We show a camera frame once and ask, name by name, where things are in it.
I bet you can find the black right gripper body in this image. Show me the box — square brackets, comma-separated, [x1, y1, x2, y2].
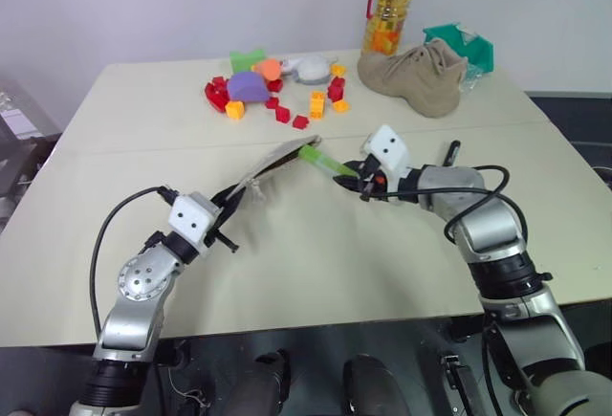
[356, 157, 402, 205]

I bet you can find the purple foam half cylinder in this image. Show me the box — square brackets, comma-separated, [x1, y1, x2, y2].
[226, 71, 272, 103]

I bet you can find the tall yellow toy brick stack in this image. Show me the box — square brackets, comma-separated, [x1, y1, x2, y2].
[309, 90, 328, 121]

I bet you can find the green plastic box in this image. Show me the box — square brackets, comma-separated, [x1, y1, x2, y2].
[422, 20, 496, 74]

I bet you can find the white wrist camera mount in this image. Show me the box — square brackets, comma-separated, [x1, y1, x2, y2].
[167, 194, 222, 259]
[361, 123, 411, 193]

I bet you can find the red toy brick stack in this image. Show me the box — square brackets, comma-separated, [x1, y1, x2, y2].
[327, 76, 347, 102]

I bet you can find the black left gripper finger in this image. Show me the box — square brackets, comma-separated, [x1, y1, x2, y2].
[213, 187, 246, 208]
[209, 227, 241, 254]

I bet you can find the black clamp under table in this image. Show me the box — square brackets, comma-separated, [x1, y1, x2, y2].
[438, 350, 480, 416]

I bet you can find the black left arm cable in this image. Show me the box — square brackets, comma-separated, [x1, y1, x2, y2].
[89, 186, 181, 339]

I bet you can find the green highlighter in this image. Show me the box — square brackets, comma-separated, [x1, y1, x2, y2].
[297, 143, 360, 180]

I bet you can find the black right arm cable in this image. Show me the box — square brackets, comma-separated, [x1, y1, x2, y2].
[382, 164, 511, 245]

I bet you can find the dark equipment rack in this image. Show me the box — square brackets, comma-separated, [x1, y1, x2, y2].
[0, 76, 64, 236]

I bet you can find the dark rounded shape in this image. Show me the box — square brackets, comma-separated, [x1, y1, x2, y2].
[341, 353, 401, 416]

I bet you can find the tan suede boot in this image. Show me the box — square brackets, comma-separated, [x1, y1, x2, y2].
[357, 38, 470, 120]

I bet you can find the orange foam cylinder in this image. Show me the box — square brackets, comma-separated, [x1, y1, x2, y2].
[251, 57, 284, 82]

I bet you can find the beige grid pouch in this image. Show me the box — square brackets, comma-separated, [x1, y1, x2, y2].
[223, 134, 324, 206]

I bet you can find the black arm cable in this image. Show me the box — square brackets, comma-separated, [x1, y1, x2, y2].
[89, 186, 181, 339]
[382, 164, 511, 245]

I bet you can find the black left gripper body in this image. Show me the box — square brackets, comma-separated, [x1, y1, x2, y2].
[204, 197, 230, 247]

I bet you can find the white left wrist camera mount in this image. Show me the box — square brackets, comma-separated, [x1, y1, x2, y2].
[167, 194, 222, 259]

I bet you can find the green foam block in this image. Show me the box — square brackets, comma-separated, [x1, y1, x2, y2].
[229, 47, 269, 75]

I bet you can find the clear plastic bag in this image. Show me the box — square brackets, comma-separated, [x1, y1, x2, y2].
[458, 62, 485, 96]

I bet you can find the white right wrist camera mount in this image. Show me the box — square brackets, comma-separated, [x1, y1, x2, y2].
[361, 123, 411, 193]

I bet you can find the red toy brick cluster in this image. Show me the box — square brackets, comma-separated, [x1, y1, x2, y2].
[204, 76, 231, 113]

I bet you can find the black marker pen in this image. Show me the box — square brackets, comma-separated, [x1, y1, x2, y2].
[441, 139, 463, 169]

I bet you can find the clear bottle with yellow blocks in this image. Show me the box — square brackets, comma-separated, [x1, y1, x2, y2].
[361, 0, 423, 57]

